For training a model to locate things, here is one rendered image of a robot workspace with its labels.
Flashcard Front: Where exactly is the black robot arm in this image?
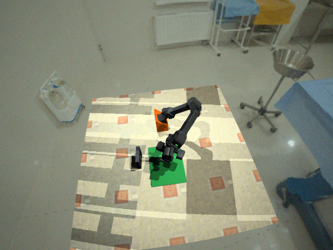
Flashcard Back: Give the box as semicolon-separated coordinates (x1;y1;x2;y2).
157;97;201;162

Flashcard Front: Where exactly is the green circuit board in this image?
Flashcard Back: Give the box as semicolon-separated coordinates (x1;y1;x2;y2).
148;147;187;187

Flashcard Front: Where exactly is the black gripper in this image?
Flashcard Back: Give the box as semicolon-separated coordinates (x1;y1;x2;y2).
156;141;185;159

